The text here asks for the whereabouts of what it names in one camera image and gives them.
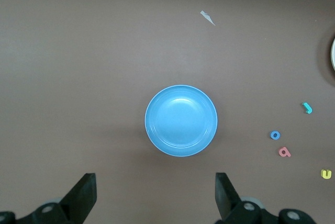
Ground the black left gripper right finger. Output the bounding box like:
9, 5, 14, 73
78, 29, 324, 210
215, 173, 317, 224

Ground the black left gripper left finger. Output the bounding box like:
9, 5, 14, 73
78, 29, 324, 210
0, 173, 97, 224

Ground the pink foam letter a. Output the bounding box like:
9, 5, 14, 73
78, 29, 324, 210
278, 147, 292, 158

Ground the teal foam letter j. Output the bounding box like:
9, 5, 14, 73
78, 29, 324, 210
301, 102, 313, 115

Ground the blue plate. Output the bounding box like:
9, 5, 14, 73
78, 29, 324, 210
144, 84, 218, 158

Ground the beige plate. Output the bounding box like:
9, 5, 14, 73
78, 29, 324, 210
330, 37, 335, 72

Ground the white tape scrap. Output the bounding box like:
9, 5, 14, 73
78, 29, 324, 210
200, 10, 217, 26

